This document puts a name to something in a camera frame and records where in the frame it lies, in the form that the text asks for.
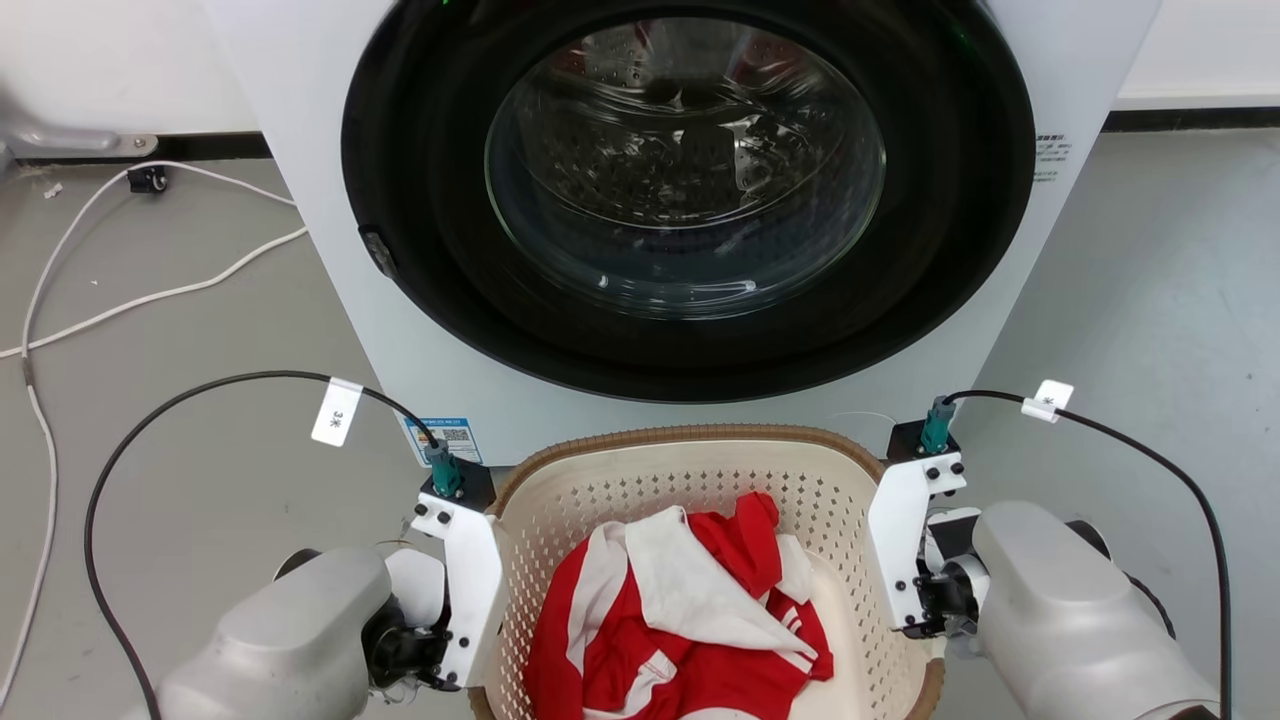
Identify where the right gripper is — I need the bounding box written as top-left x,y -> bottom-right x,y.
913,506 -> 992,642

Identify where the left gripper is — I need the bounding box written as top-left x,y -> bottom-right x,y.
364,547 -> 452,694

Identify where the cream laundry basket brown rim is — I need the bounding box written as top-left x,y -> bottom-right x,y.
467,424 -> 947,720

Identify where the red and white garment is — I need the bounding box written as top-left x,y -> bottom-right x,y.
522,491 -> 835,720

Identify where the blue QR sticker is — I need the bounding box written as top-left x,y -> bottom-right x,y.
402,416 -> 485,469

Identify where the black round washer door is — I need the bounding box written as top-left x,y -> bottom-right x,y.
340,0 -> 1037,405

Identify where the grey printed text label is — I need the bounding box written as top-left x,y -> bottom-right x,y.
1034,129 -> 1070,185

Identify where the steel washer drum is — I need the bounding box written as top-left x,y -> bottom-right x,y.
486,17 -> 887,321

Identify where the black baseboard strip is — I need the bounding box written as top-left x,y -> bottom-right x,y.
14,106 -> 1280,165

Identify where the white washing machine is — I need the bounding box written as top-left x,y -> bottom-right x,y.
200,0 -> 1166,468

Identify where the grey metal floor fixture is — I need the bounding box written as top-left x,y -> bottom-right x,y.
0,95 -> 160,161

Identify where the white left camera bracket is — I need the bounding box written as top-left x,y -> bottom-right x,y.
411,489 -> 509,692

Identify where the white camera bracket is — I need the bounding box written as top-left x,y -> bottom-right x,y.
411,489 -> 509,692
865,451 -> 969,633

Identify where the white right camera bracket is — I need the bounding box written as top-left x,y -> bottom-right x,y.
865,451 -> 969,633

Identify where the black right camera box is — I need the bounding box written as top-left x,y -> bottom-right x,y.
887,417 -> 963,466

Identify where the black camera box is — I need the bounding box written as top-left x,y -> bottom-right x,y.
419,459 -> 498,513
887,417 -> 963,466

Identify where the black left camera box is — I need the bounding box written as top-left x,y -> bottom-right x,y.
419,459 -> 498,513

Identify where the teal left cable plug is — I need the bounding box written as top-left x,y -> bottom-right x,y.
425,438 -> 464,500

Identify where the teal cable plug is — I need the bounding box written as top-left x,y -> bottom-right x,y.
919,395 -> 958,456
425,438 -> 464,500

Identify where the teal right cable plug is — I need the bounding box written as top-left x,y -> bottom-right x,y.
919,395 -> 958,456

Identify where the small white cable tag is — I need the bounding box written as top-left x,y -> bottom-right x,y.
1020,379 -> 1076,424

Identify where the white printed cable tag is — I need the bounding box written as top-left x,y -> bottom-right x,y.
310,376 -> 365,449

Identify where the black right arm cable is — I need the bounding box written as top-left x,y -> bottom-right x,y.
943,389 -> 1233,720

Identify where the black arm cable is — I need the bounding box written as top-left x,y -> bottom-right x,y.
83,370 -> 441,720
943,389 -> 1233,720

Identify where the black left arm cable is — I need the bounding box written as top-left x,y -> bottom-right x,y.
83,370 -> 441,720

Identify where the black door handle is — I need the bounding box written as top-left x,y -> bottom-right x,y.
359,227 -> 400,282

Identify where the long white floor cable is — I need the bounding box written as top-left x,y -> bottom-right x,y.
0,168 -> 136,709

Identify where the thick white floor cable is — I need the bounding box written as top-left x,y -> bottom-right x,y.
0,226 -> 311,361

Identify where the thin white floor cable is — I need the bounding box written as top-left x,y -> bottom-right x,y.
150,160 -> 299,208

